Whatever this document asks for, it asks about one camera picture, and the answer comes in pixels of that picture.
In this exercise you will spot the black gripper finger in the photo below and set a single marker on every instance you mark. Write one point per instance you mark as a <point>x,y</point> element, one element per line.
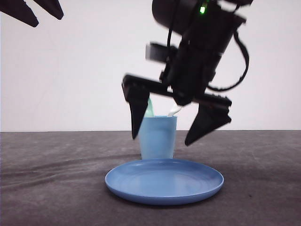
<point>19,10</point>
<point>138,101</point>
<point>53,7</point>
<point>208,119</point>

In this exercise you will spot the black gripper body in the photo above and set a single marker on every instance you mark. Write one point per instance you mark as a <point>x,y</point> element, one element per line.
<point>183,87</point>

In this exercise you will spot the mint green plastic spoon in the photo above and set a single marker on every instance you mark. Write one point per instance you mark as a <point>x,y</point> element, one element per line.
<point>149,112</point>

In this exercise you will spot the white plastic fork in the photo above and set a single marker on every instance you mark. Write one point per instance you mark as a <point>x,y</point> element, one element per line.
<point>174,109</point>

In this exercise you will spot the light blue plastic cup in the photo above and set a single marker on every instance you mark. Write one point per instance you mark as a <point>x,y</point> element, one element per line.
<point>157,137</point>

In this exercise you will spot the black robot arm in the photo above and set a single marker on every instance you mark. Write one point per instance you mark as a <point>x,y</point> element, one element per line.
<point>206,30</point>

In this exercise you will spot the blue plastic plate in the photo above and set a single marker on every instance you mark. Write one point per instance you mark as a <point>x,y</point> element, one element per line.
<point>164,181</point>

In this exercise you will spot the grey table cloth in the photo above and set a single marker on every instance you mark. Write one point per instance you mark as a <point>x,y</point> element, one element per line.
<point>57,179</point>

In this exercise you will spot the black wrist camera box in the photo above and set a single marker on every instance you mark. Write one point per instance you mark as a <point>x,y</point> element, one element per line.
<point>158,52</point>

